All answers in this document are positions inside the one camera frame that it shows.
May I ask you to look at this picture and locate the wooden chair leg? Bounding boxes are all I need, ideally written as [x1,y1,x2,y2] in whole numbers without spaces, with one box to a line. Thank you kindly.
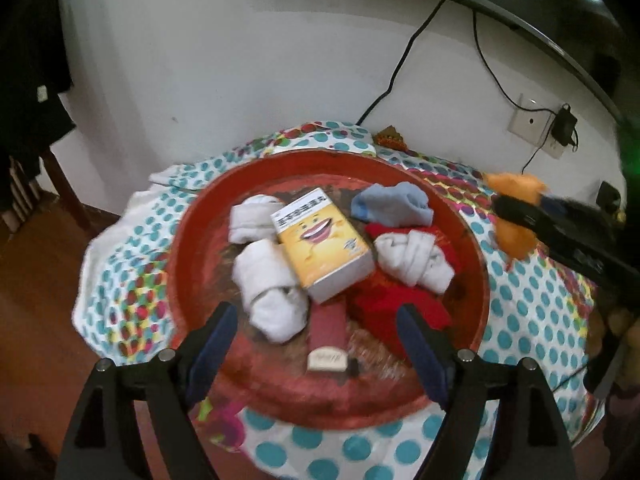
[41,148,93,234]

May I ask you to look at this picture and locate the yellow smiley box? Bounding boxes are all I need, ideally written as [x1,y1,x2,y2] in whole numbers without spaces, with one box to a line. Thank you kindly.
[271,188,375,304]

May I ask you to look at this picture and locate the light blue sock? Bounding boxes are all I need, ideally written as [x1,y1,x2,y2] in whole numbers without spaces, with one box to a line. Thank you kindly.
[350,182,434,228]

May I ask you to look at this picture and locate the red round tray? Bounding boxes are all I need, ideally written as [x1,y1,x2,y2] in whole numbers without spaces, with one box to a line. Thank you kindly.
[167,150,489,430]

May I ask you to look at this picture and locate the black hanging cable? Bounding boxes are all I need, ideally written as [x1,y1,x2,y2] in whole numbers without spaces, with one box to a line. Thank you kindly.
[354,0,449,126]

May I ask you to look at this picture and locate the red sock with gold print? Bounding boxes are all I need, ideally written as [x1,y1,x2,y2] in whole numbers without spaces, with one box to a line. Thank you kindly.
[346,223,461,360]

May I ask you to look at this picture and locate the white knotted sock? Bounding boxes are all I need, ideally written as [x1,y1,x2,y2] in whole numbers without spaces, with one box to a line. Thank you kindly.
[374,230,456,295]

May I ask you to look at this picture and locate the dark red small box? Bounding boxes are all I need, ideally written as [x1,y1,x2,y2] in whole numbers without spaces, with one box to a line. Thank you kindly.
[307,296,348,373]

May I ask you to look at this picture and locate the person's right hand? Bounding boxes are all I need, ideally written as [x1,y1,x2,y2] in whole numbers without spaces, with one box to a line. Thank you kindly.
[585,308,640,391]

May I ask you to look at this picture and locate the black power adapter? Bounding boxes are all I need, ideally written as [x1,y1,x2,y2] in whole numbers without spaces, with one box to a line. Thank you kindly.
[551,103,578,148]

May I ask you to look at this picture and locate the orange rubber toy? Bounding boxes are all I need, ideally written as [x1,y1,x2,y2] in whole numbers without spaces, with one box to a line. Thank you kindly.
[484,172,548,261]

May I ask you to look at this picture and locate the polka dot tablecloth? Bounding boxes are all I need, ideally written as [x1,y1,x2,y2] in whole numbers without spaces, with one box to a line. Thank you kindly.
[72,120,592,479]

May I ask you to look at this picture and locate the white wall socket plate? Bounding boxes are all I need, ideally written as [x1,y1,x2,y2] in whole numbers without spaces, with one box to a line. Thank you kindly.
[508,93,565,159]

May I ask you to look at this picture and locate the dark hanging clothes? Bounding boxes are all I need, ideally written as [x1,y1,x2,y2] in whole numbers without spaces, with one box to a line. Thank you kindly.
[1,0,75,155]

